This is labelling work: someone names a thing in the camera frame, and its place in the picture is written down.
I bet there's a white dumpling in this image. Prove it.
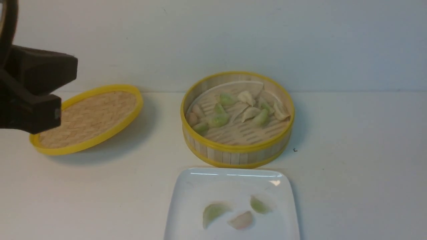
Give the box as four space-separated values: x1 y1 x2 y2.
273 101 291 121
241 106 261 123

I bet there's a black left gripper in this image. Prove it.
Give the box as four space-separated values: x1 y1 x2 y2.
0 45 79 135

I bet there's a white square plate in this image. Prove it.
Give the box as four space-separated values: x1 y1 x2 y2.
163 168 301 240

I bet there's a bamboo steamer basket yellow rim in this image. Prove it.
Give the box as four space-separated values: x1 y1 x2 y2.
180 71 295 168

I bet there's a white dumpling at right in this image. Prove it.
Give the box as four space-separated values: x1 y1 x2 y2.
273 101 291 121

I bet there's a pink dumpling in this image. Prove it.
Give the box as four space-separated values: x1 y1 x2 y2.
227 211 254 230

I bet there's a green dumpling in steamer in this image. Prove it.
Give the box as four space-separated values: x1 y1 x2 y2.
252 108 269 126

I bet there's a woven bamboo steamer lid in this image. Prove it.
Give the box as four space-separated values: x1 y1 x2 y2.
29 84 143 156

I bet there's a small green dumpling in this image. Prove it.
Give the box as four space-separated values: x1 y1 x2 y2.
250 196 273 215

